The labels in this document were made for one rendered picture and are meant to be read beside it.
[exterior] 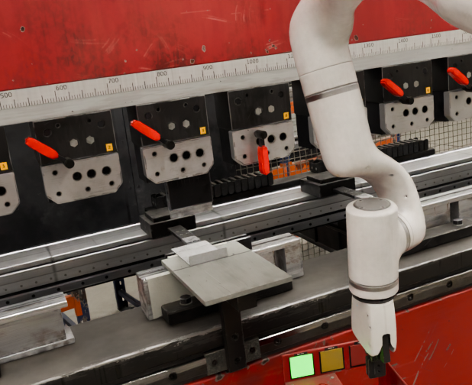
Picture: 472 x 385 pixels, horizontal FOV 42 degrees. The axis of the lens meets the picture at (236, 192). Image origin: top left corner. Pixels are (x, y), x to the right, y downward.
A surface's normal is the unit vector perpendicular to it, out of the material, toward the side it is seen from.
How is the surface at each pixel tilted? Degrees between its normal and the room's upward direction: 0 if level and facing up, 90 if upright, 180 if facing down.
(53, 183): 90
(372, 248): 95
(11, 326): 90
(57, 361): 0
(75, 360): 0
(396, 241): 92
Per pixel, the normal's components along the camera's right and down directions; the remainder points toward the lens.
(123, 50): 0.41, 0.19
